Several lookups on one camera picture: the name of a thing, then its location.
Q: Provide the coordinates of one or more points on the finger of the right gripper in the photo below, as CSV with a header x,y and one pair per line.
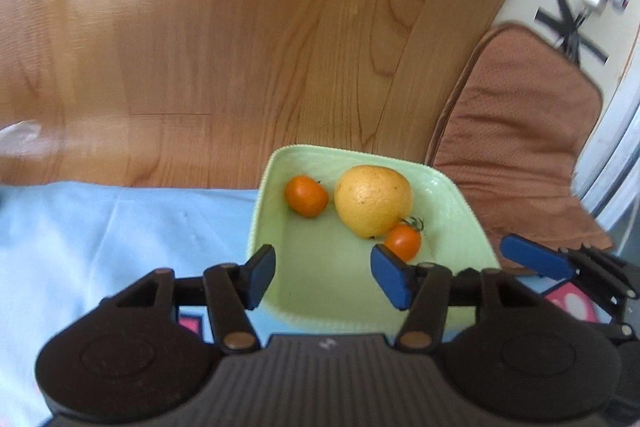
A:
x,y
597,273

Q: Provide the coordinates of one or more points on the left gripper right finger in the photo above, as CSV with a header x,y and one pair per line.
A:
x,y
421,290

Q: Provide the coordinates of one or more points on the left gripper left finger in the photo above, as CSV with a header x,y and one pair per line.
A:
x,y
230,291

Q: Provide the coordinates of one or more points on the orange tomato with stem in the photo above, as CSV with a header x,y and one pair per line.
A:
x,y
405,240

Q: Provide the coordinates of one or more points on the large yellow citrus fruit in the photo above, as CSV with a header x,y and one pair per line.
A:
x,y
370,200

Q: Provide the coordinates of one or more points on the small orange mandarin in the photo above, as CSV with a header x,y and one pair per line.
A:
x,y
305,196

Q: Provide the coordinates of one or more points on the light green ceramic bowl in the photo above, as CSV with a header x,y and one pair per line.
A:
x,y
323,210

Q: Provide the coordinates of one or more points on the brown padded cushion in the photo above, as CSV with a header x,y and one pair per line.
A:
x,y
509,137

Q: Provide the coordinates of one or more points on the Peppa Pig blue tablecloth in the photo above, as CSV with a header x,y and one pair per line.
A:
x,y
65,246

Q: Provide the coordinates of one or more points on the black tape cross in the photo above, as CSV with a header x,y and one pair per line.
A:
x,y
569,39

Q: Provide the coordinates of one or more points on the wooden board backdrop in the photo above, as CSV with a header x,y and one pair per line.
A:
x,y
201,92

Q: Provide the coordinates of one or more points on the clear plastic fruit bag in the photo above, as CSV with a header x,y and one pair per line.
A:
x,y
19,138

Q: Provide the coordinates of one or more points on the white window frame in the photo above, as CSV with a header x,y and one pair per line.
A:
x,y
606,177

